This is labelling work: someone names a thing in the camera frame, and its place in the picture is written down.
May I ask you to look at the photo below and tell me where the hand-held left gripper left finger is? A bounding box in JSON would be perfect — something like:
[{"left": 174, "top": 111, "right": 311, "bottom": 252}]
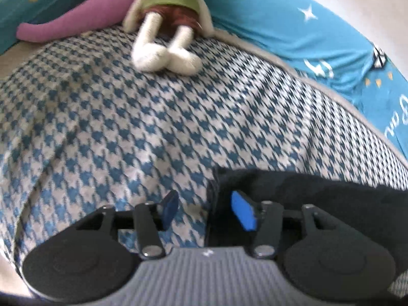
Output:
[{"left": 76, "top": 190, "right": 180, "bottom": 260}]

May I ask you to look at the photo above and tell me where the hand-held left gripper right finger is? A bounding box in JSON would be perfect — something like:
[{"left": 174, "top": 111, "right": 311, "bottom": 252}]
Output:
[{"left": 231, "top": 190, "right": 339, "bottom": 260}]

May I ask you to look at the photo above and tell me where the black sweatshirt with red print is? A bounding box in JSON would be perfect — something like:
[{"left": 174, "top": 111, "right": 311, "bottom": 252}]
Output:
[{"left": 207, "top": 166, "right": 408, "bottom": 281}]

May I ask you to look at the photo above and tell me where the houndstooth bed mattress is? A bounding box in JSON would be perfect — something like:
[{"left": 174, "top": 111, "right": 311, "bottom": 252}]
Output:
[{"left": 0, "top": 25, "right": 408, "bottom": 294}]

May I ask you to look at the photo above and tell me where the blue printed bed sheet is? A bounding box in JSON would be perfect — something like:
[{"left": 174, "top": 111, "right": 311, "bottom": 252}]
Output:
[{"left": 194, "top": 0, "right": 408, "bottom": 158}]

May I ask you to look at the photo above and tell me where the rabbit plush toy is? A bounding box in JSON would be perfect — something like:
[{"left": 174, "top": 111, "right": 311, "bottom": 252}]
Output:
[{"left": 123, "top": 0, "right": 215, "bottom": 76}]

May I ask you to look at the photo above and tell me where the purple moon plush pillow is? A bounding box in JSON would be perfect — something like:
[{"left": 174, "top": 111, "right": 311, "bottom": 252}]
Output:
[{"left": 16, "top": 0, "right": 154, "bottom": 43}]

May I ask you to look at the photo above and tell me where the teal printed bed bumper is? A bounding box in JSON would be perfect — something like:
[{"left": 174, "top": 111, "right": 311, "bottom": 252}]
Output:
[{"left": 0, "top": 0, "right": 99, "bottom": 56}]

